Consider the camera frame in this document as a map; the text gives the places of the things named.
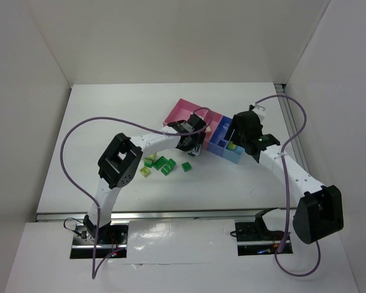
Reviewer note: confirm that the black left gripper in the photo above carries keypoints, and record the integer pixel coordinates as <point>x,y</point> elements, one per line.
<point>198,143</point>

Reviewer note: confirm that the pink plastic container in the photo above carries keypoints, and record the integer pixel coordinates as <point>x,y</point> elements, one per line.
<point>183,109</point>

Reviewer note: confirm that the lime green square lego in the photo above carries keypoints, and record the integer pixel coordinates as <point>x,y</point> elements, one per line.
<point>231,146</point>

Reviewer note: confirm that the lime green small lego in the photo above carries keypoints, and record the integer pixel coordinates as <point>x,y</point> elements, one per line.
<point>145,171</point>

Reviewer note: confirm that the blue plastic container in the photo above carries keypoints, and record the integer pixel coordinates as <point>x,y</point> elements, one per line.
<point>219,134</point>

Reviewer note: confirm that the aluminium side rail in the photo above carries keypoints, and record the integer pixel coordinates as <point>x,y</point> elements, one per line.
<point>295,146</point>

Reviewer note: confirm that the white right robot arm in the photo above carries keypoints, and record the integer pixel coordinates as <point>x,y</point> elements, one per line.
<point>319,211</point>

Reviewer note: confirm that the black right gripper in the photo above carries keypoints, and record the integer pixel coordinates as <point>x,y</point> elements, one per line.
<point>236,134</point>

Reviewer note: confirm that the aluminium front rail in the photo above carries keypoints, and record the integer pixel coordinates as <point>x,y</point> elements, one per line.
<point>190,214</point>

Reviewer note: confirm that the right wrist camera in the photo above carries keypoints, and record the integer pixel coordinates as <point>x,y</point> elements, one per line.
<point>258,110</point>

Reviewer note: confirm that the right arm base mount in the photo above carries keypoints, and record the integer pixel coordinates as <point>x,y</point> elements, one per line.
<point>254,238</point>

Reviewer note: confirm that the dark blue lego brick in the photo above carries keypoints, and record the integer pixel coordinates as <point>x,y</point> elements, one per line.
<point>222,143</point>

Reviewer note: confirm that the green lego brick with studs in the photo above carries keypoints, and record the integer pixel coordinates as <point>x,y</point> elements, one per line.
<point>168,167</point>

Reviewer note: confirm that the green lego brick upside down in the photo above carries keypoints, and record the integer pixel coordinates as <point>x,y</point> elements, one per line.
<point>159,163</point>

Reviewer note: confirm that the lime and green lego stack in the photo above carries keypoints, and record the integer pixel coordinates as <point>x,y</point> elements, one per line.
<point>149,159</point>

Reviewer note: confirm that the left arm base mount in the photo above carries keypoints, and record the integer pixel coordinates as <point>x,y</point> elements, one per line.
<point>113,243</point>

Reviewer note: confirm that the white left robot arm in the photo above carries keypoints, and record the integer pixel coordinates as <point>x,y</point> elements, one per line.
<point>120,160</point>

